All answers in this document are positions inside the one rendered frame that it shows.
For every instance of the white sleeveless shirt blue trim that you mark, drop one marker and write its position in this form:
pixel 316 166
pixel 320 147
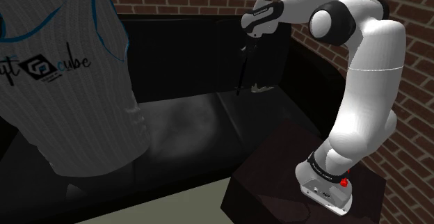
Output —
pixel 67 108

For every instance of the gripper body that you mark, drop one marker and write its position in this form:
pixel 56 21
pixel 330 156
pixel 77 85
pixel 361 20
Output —
pixel 250 48

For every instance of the small pale flat object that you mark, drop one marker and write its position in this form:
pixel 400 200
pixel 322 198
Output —
pixel 261 88

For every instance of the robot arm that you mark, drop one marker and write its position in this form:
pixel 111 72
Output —
pixel 369 91

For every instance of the dark robot stand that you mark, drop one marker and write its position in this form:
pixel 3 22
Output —
pixel 268 179

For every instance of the black sofa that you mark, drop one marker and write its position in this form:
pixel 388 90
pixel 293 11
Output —
pixel 193 64

